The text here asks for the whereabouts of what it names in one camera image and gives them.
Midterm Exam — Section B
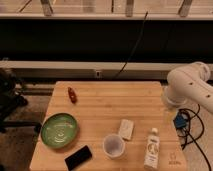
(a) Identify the red pepper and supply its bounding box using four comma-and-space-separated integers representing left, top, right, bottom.
68, 87, 77, 104

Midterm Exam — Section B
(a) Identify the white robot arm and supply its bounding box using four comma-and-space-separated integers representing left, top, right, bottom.
162, 62, 213, 114

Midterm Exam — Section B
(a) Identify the white sponge block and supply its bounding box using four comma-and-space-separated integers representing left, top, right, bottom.
118, 119, 134, 140

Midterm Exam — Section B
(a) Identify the clear plastic cup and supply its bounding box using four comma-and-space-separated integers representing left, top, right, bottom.
103, 134, 125, 159

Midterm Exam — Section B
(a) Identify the green plate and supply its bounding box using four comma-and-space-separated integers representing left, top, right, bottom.
41, 113, 78, 149

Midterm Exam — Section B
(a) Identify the black smartphone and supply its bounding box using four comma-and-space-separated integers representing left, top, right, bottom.
65, 145, 92, 171

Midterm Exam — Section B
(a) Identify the white plastic bottle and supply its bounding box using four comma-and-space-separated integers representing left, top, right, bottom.
144, 128, 160, 171

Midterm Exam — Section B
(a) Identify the blue electrical box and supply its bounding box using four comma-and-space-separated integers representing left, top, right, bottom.
173, 113, 186, 129

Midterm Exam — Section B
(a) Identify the black chair base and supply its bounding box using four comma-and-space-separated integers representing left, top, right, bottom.
0, 69, 41, 133

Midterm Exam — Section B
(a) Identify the black hanging cable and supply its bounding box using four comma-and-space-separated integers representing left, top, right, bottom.
113, 10, 150, 80

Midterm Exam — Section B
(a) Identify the black floor cable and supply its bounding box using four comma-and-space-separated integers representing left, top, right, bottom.
175, 103, 213, 171

